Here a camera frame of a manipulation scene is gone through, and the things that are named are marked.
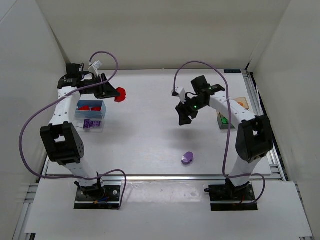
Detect red half-round lego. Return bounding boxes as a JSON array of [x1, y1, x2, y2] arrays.
[[114, 87, 127, 103]]

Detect red green rounded lego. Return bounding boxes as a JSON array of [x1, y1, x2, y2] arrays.
[[90, 106, 102, 112]]

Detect red rounded lego brick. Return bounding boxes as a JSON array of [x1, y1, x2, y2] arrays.
[[78, 105, 91, 111]]

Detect small green lego brick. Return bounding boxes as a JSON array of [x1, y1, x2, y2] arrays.
[[221, 117, 229, 125]]

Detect purple half-round lego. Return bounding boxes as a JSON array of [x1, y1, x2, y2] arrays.
[[181, 151, 194, 165]]

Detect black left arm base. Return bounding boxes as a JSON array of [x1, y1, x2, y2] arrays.
[[73, 181, 122, 210]]

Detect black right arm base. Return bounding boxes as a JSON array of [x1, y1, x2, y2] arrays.
[[204, 184, 258, 212]]

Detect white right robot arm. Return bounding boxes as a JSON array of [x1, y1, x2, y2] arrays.
[[172, 75, 273, 192]]

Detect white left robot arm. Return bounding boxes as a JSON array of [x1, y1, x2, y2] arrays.
[[40, 63, 126, 200]]

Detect blue plastic container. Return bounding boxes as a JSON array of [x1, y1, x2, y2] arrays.
[[75, 100, 107, 119]]

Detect purple lego in container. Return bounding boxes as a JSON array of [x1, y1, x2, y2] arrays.
[[92, 120, 101, 128]]

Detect clear plastic container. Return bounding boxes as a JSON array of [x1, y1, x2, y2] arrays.
[[73, 117, 104, 133]]

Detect grey translucent container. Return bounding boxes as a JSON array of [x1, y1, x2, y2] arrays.
[[217, 112, 229, 130]]

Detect blue label sticker right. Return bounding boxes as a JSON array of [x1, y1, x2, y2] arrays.
[[223, 69, 242, 74]]

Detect orange translucent container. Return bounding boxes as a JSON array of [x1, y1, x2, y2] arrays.
[[234, 97, 250, 110]]

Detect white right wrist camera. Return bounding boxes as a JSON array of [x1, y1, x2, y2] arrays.
[[171, 86, 187, 104]]

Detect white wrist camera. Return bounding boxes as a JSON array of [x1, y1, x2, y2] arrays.
[[171, 86, 187, 104], [88, 60, 103, 77]]

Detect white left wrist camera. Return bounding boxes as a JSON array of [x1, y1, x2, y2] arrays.
[[88, 60, 103, 77]]

